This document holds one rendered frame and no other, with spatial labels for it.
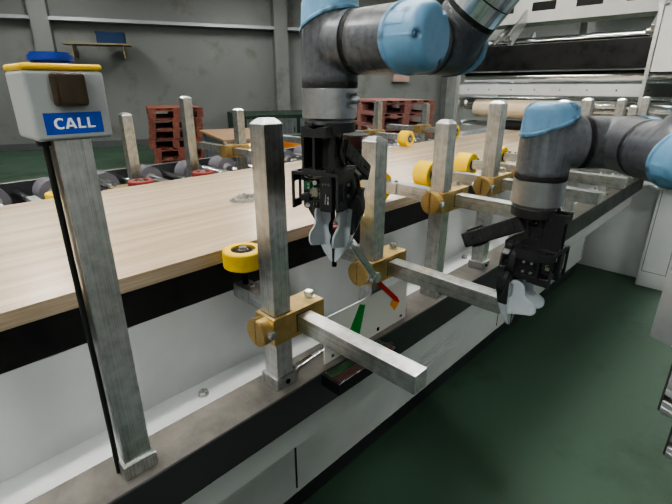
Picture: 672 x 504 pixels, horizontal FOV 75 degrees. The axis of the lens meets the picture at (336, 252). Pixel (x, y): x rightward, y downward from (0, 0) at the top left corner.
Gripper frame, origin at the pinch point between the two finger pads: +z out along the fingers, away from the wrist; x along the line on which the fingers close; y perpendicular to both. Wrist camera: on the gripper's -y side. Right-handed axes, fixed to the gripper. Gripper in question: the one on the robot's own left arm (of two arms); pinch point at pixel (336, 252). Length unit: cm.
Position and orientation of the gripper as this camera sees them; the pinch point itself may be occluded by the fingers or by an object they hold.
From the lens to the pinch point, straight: 69.4
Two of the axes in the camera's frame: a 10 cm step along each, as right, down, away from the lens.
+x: 9.1, 1.5, -3.9
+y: -4.1, 3.2, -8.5
